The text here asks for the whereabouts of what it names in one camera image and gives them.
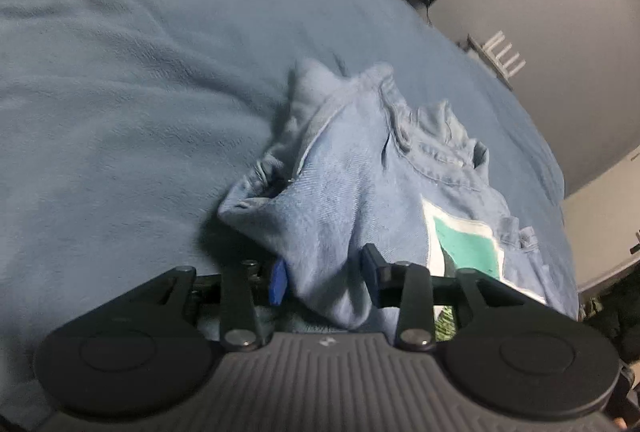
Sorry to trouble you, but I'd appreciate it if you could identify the dark clothes pile in wardrobe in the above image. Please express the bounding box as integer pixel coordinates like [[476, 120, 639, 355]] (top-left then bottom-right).
[[582, 270, 639, 364]]

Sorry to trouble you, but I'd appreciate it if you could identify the white router with antennas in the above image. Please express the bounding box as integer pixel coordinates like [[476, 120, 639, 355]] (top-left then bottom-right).
[[457, 31, 526, 92]]

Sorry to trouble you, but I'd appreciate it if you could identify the blue fleece bed blanket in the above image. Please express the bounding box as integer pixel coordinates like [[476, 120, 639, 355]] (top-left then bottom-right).
[[1, 0, 578, 431]]

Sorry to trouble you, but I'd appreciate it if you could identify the white wardrobe door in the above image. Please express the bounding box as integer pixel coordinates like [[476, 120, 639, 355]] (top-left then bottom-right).
[[563, 151, 639, 291]]

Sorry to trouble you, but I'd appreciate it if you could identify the light blue denim jacket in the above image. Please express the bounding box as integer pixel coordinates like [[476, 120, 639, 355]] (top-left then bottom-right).
[[218, 60, 578, 334]]

